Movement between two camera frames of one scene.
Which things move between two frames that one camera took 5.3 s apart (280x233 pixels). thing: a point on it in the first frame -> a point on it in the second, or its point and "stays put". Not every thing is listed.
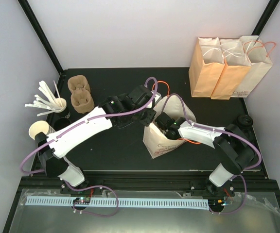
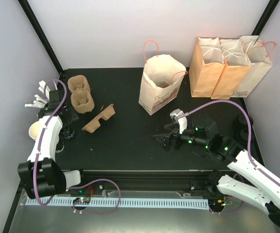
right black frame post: (271, 6) stays put
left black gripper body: (146, 121) -> (72, 118)
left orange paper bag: (207, 65) stays put
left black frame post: (31, 15) stays put
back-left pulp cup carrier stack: (81, 98) stays put
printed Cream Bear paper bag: (156, 142) -> (162, 79)
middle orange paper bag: (237, 65) stays put
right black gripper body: (169, 137) -> (175, 136)
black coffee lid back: (244, 120) stays put
